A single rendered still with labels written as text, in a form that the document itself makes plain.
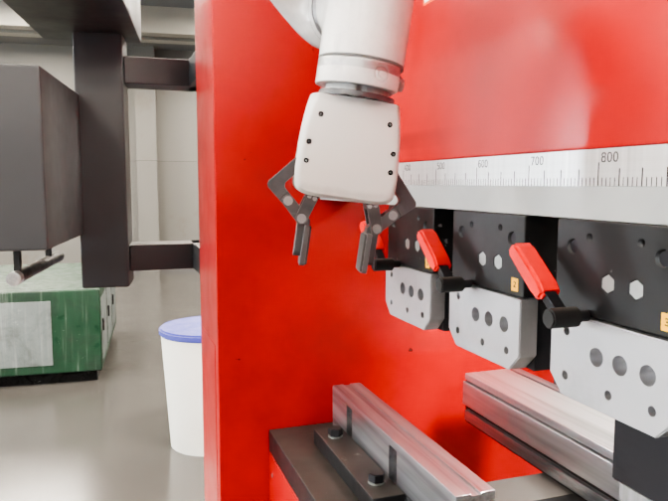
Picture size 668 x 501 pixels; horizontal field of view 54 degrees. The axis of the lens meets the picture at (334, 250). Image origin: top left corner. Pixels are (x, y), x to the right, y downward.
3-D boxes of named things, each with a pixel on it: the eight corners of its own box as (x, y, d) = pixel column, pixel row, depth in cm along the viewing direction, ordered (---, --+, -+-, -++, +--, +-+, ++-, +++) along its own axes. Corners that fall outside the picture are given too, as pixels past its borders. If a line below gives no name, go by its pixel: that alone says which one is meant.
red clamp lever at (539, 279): (508, 239, 62) (557, 320, 56) (545, 238, 63) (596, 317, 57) (501, 252, 63) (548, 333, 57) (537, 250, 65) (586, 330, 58)
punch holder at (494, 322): (447, 341, 82) (450, 210, 81) (506, 336, 85) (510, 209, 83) (518, 374, 68) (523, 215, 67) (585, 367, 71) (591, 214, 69)
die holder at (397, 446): (332, 430, 133) (332, 385, 132) (360, 426, 135) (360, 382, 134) (454, 566, 86) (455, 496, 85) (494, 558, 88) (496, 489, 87)
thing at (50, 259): (53, 261, 180) (52, 232, 179) (65, 260, 180) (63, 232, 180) (5, 286, 136) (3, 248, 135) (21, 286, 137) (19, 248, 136)
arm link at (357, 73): (398, 78, 69) (394, 106, 69) (315, 64, 68) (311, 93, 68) (417, 65, 61) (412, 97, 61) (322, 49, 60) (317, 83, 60)
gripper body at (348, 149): (401, 98, 69) (384, 205, 70) (303, 83, 68) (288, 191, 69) (417, 89, 61) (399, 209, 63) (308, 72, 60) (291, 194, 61)
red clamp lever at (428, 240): (416, 226, 81) (443, 285, 75) (445, 226, 82) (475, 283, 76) (412, 237, 82) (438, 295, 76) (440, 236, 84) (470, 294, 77)
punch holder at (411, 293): (385, 312, 101) (386, 205, 100) (434, 308, 104) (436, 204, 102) (429, 333, 87) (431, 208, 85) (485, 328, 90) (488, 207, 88)
